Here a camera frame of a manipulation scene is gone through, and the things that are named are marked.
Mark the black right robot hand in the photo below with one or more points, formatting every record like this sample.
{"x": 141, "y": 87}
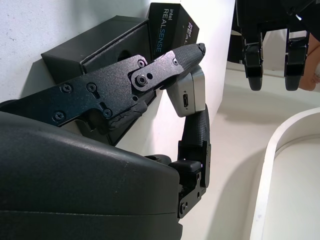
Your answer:
{"x": 75, "y": 180}

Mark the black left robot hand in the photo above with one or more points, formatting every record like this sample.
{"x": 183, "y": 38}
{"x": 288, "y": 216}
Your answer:
{"x": 270, "y": 15}

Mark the small silver camera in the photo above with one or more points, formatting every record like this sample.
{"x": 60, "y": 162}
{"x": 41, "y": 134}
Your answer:
{"x": 192, "y": 95}

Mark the black box with foam insert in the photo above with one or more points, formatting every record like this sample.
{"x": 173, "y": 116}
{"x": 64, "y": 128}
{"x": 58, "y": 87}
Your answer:
{"x": 100, "y": 47}

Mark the white round tray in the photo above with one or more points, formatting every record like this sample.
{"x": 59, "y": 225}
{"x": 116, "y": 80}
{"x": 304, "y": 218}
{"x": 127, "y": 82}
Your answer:
{"x": 267, "y": 175}

